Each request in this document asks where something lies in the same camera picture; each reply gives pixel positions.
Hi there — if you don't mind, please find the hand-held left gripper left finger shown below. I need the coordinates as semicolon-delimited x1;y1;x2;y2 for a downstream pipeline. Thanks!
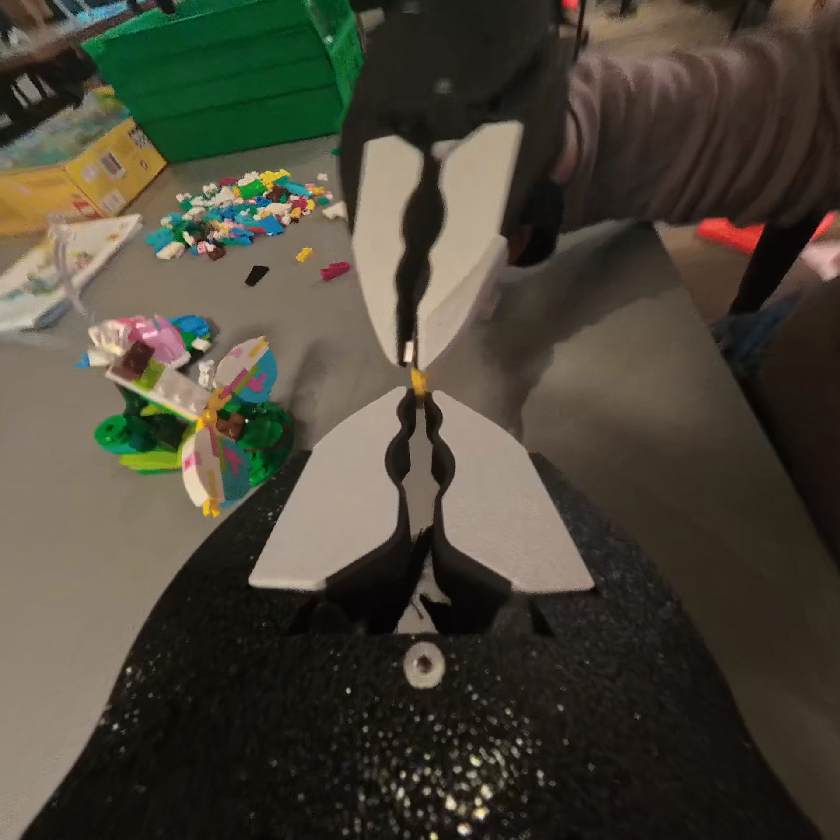
248;386;421;634

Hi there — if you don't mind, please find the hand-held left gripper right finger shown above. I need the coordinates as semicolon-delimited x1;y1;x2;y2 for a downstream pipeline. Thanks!
413;391;596;634

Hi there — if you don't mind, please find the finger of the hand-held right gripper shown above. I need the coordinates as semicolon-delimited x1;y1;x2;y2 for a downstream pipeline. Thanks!
351;134;437;368
410;120;526;368

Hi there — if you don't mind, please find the person's right forearm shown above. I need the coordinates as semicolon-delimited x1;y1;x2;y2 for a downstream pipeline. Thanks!
554;26;840;227

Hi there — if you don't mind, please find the pile of loose lego bricks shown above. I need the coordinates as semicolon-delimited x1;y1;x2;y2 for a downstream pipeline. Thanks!
144;169;332;262

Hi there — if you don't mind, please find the green butterfly lego build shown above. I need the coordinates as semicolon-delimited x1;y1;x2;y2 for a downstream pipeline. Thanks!
75;314;296;519

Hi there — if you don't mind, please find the blue lego flower build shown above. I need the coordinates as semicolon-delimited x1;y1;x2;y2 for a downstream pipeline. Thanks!
167;315;214;352

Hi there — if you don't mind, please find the yellow lego box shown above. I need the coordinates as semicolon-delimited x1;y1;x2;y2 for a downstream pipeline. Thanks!
0;88;168;237

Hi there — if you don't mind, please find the lego instruction booklet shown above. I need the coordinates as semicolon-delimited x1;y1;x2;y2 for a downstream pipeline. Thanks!
0;213;144;332

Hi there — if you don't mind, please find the green plastic crate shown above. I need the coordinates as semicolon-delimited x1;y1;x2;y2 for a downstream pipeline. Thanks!
80;0;365;165

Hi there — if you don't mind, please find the orange traffic cone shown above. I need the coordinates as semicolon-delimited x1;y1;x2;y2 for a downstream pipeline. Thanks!
696;211;840;257

